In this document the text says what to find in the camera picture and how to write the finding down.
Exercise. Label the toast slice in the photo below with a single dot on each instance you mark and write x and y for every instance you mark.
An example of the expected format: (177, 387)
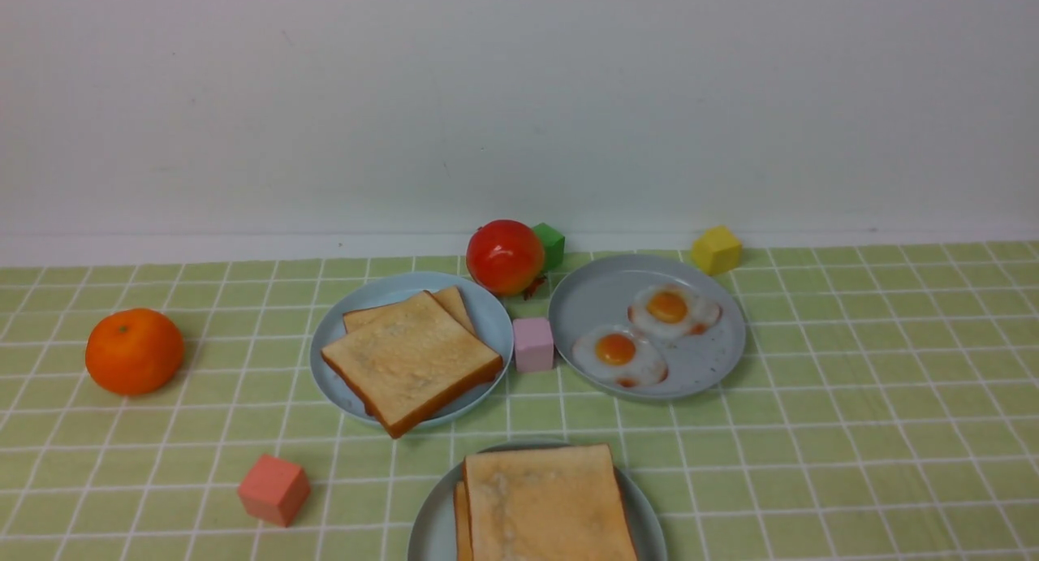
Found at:
(557, 503)
(410, 361)
(451, 299)
(463, 538)

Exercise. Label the red tomato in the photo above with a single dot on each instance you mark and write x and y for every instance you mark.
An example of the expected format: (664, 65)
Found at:
(507, 258)

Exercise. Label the green cube block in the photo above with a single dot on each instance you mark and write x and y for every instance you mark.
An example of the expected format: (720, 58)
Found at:
(553, 243)

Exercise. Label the pink cube block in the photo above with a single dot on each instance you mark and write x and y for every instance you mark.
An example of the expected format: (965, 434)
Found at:
(534, 345)

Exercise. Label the front fried egg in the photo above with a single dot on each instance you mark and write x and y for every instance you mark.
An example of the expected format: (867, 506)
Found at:
(620, 356)

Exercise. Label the fried egg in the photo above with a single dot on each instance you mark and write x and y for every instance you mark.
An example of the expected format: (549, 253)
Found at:
(620, 356)
(672, 312)

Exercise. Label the grey plate with eggs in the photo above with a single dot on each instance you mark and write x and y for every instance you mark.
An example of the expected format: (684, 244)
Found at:
(599, 293)

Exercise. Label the blue plate with toast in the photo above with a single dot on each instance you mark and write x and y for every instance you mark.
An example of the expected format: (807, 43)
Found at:
(491, 320)

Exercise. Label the back fried egg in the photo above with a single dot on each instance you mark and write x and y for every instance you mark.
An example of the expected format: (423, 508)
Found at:
(672, 312)

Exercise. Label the yellow cube block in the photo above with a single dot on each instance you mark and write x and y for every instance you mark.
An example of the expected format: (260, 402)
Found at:
(717, 251)

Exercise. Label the light green front plate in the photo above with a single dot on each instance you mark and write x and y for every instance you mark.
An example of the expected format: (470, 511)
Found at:
(434, 534)

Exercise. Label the salmon red cube block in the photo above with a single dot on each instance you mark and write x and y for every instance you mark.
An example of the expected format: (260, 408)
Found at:
(274, 490)

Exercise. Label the orange tangerine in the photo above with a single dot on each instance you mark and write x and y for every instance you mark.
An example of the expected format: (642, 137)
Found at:
(134, 352)

